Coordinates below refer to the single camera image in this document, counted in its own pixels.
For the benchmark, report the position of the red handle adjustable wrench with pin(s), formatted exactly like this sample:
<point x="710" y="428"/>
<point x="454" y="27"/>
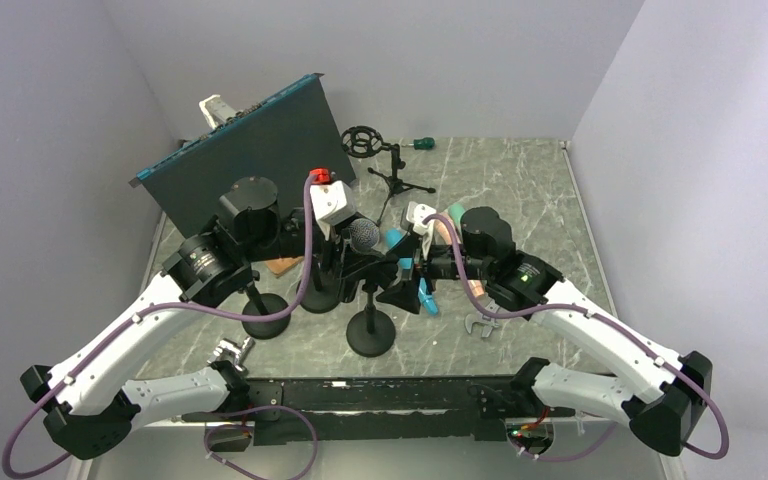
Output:
<point x="485" y="323"/>

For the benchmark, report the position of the pink microphone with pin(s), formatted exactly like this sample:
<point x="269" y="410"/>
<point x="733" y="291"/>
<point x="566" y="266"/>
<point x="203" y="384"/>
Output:
<point x="476" y="287"/>

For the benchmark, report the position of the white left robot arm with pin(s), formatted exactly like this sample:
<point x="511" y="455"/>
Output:
<point x="92" y="401"/>

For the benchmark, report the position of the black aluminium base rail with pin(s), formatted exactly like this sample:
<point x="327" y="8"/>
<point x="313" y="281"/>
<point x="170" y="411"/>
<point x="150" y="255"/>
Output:
<point x="283" y="410"/>

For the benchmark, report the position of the dark teal-edged board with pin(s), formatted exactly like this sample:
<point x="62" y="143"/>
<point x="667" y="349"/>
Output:
<point x="288" y="134"/>

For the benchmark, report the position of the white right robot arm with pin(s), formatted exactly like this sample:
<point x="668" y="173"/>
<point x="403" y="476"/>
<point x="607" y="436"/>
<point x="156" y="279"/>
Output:
<point x="662" y="397"/>

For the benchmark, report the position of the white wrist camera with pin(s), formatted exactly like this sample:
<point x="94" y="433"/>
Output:
<point x="332" y="200"/>
<point x="417" y="218"/>

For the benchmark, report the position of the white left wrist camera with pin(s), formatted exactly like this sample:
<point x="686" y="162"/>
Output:
<point x="332" y="200"/>

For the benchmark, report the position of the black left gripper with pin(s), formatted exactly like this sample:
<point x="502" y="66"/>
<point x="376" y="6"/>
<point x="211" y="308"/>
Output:
<point x="332" y="254"/>

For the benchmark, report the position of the wooden block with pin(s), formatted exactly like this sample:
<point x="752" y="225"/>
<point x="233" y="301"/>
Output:
<point x="281" y="266"/>

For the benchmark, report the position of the black round base shock mount stand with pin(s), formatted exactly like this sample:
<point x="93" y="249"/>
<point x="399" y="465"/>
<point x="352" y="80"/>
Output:
<point x="322" y="294"/>

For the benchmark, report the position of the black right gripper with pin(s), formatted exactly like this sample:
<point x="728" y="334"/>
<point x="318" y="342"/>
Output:
<point x="403" y="294"/>

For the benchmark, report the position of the blue microphone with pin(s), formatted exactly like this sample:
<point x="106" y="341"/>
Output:
<point x="427" y="301"/>

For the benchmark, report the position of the green handle screwdriver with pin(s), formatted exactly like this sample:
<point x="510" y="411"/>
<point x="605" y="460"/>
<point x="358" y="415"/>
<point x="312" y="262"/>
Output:
<point x="424" y="143"/>

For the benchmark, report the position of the mint green microphone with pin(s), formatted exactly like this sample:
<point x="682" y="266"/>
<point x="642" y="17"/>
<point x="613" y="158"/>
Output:
<point x="456" y="212"/>

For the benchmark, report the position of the chrome metal fitting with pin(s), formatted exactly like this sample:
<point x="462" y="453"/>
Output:
<point x="235" y="353"/>

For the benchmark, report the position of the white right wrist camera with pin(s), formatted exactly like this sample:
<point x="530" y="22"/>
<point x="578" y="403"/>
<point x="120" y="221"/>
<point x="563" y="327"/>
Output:
<point x="417" y="218"/>

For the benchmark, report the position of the silver black microphone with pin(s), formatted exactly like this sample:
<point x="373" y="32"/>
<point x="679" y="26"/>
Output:
<point x="360" y="234"/>

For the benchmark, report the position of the black round base clip stand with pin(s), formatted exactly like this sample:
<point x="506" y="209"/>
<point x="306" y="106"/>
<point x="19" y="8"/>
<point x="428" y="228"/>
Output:
<point x="269" y="308"/>

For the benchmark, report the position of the white bracket behind board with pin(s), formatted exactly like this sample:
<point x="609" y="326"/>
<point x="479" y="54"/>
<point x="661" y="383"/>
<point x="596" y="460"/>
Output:
<point x="216" y="111"/>

